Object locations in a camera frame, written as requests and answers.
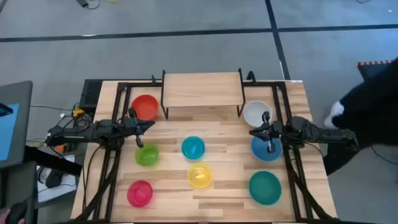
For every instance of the wooden shelf with black legs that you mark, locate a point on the wooden shelf with black legs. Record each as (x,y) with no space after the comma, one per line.
(202,90)

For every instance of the black computer box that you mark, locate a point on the black computer box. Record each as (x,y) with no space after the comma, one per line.
(90,93)

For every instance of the person's hand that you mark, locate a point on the person's hand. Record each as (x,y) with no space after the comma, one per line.
(3,216)

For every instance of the black metal table frame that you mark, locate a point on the black metal table frame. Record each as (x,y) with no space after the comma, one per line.
(136,84)

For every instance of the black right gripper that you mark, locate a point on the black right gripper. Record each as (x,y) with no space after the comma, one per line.
(270,130)

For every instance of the white paper sheet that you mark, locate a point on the white paper sheet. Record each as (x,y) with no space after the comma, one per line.
(59,194)

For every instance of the lime green plastic bowl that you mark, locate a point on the lime green plastic bowl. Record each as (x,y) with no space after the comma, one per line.
(147,155)

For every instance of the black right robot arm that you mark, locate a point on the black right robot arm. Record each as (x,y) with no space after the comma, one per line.
(311,130)

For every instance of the grey monitor with blue screen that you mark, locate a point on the grey monitor with blue screen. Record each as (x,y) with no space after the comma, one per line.
(18,130)

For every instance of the dark platform with hazard stripes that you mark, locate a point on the dark platform with hazard stripes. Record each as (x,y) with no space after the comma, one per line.
(367,70)

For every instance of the black computer mouse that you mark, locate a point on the black computer mouse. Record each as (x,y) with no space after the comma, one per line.
(54,179)

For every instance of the dark grey desk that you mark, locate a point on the dark grey desk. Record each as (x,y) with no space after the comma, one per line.
(18,186)

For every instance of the dark green plastic bowl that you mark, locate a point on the dark green plastic bowl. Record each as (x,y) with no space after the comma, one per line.
(265,187)

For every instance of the black power adapter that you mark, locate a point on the black power adapter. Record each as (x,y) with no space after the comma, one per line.
(82,2)

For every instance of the blue plastic bowl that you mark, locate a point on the blue plastic bowl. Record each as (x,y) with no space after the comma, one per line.
(259,152)

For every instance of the person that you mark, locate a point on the person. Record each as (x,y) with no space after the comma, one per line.
(373,109)

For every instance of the yellow plastic bowl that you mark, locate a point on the yellow plastic bowl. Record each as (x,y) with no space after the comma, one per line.
(200,175)

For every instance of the yellow plug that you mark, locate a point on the yellow plug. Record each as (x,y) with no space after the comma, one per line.
(78,112)

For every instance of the orange connector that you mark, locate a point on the orange connector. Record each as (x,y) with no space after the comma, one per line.
(59,148)

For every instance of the cyan plastic bowl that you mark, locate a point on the cyan plastic bowl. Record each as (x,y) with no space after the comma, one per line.
(192,147)

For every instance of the pink plastic bowl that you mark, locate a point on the pink plastic bowl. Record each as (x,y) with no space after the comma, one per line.
(140,193)

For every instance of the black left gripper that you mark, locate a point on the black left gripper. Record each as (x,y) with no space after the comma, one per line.
(136,126)

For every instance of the white plastic bowl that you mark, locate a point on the white plastic bowl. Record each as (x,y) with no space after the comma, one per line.
(253,113)

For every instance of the red plastic bowl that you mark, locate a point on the red plastic bowl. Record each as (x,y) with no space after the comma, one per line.
(146,105)

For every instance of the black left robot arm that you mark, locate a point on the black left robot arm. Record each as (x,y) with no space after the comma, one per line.
(81,133)

